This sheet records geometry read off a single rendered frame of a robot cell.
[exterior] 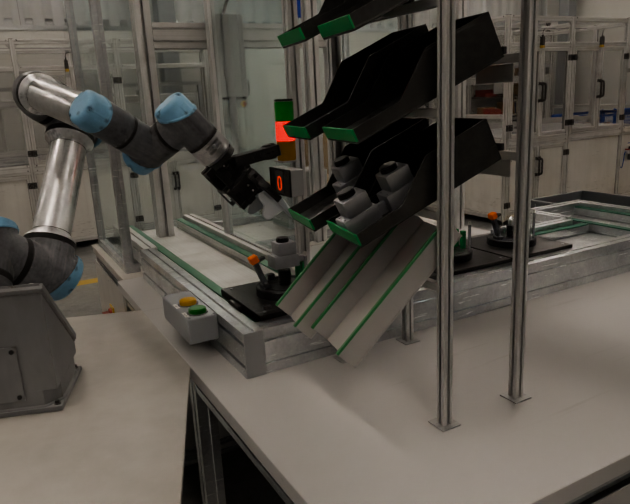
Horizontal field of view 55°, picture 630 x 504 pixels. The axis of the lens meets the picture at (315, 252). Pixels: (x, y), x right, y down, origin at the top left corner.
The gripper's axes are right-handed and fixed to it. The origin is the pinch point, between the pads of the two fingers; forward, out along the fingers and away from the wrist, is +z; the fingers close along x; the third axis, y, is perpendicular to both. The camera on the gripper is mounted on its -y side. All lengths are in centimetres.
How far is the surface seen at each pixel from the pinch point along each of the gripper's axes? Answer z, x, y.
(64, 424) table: -11, 14, 61
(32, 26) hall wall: -92, -805, -119
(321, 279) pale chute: 6.6, 22.0, 9.5
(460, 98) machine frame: 53, -59, -96
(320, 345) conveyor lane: 20.7, 16.1, 18.9
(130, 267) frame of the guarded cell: 8, -83, 33
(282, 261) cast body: 7.5, 1.9, 9.1
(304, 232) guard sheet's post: 17.5, -18.6, -4.5
